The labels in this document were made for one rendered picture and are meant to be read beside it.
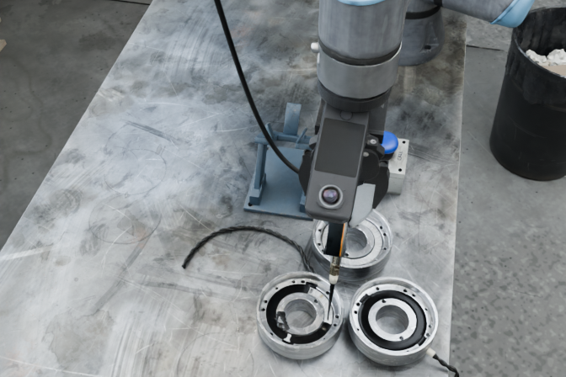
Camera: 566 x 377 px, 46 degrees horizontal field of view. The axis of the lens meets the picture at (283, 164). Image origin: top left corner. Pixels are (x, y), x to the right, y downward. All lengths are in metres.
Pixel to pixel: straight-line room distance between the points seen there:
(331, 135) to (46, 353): 0.45
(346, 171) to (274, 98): 0.51
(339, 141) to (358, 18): 0.13
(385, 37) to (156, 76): 0.66
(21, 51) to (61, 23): 0.20
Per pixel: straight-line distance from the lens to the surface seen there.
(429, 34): 1.20
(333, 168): 0.63
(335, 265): 0.79
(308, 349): 0.80
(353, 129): 0.64
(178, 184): 1.00
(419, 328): 0.84
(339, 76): 0.60
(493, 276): 1.93
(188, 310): 0.87
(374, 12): 0.56
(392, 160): 0.97
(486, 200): 2.09
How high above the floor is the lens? 1.55
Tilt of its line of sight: 48 degrees down
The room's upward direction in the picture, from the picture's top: straight up
